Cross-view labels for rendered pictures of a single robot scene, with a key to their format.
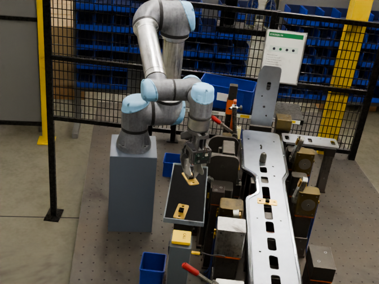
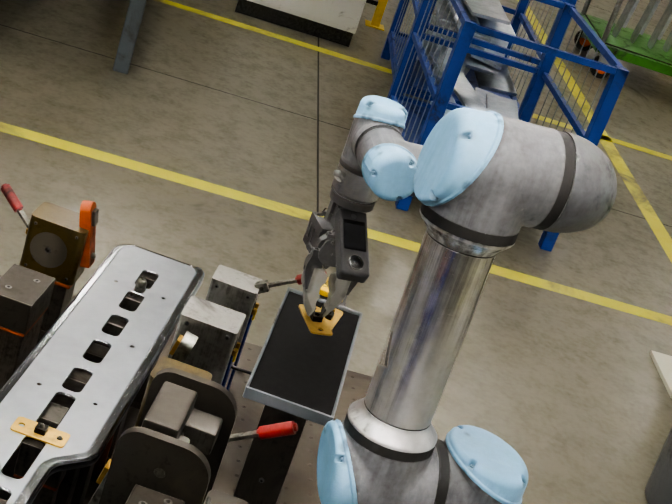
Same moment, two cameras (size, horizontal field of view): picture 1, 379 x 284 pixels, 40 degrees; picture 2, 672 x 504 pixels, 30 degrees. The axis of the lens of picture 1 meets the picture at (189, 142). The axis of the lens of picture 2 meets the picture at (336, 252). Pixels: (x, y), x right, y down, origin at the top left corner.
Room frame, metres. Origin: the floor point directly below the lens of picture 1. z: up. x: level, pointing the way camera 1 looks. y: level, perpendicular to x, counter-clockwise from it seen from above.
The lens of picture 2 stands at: (3.38, -0.04, 2.12)
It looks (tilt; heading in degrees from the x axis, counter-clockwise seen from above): 24 degrees down; 179
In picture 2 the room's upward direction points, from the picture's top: 20 degrees clockwise
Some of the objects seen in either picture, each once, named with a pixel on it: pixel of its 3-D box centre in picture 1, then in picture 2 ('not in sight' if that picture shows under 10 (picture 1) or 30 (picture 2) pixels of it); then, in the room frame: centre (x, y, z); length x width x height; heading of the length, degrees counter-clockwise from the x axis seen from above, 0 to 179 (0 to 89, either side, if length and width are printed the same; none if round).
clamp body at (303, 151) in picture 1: (301, 181); not in sight; (2.23, -0.58, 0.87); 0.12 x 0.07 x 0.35; 89
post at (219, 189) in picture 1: (212, 229); not in sight; (1.74, -0.13, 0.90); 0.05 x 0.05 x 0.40; 89
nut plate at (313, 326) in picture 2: (190, 177); (316, 317); (1.61, -0.02, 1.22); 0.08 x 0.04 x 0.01; 24
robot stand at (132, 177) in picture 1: (131, 183); not in sight; (2.01, 0.24, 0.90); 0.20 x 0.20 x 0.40; 8
